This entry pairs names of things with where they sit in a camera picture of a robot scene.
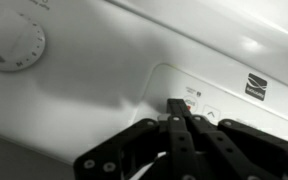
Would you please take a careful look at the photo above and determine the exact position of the white stove knob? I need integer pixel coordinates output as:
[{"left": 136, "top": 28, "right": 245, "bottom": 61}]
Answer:
[{"left": 0, "top": 4, "right": 47, "bottom": 73}]

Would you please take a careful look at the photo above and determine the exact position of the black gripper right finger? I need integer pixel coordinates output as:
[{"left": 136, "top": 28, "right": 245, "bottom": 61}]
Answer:
[{"left": 178, "top": 98, "right": 288, "bottom": 180}]

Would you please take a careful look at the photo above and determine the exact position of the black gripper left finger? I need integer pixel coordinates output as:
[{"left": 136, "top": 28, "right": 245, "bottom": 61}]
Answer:
[{"left": 73, "top": 98, "right": 202, "bottom": 180}]

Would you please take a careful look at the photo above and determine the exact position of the white electric stove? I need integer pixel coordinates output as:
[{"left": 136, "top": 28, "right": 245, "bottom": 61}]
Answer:
[{"left": 0, "top": 0, "right": 288, "bottom": 166}]

